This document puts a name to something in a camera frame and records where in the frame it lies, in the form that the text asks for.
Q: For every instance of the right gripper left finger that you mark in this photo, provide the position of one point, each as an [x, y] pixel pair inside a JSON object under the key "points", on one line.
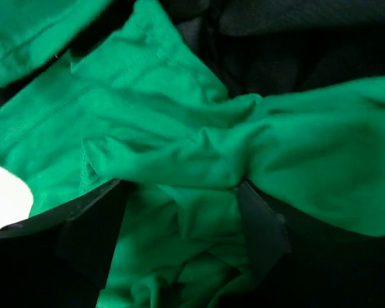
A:
{"points": [[62, 257]]}

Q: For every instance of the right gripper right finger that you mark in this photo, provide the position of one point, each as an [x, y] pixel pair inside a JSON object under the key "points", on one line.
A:
{"points": [[299, 261]]}

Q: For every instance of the green t shirt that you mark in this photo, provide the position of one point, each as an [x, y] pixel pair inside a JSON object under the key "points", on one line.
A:
{"points": [[142, 108]]}

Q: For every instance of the black t shirt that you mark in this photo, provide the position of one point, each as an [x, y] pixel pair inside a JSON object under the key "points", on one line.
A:
{"points": [[276, 47]]}

